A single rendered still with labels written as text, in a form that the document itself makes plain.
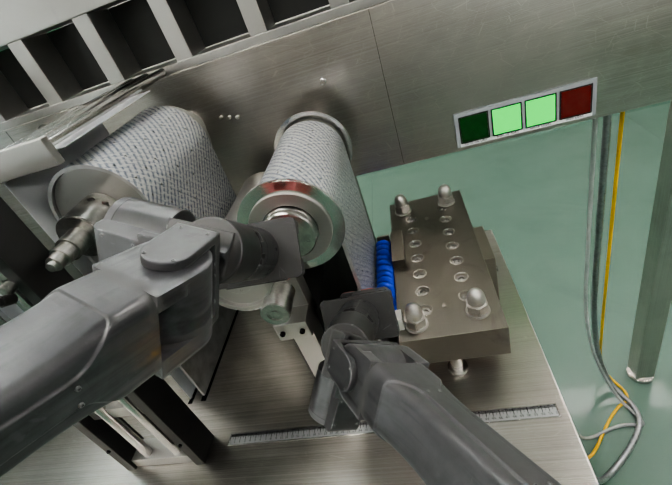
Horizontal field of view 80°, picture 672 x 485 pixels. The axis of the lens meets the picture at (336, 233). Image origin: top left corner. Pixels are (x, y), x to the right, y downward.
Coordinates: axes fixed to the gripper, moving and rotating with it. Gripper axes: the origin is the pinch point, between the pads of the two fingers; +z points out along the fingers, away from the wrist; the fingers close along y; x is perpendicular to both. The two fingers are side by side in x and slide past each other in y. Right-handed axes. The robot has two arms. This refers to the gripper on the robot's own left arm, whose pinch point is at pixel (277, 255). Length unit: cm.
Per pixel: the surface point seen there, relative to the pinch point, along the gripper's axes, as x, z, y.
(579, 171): 35, 219, 141
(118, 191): 12.0, -1.9, -20.0
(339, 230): 2.1, 2.6, 8.3
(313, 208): 5.2, -0.4, 5.8
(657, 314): -32, 88, 92
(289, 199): 6.7, -1.4, 3.1
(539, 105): 21, 26, 46
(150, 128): 23.5, 6.0, -18.9
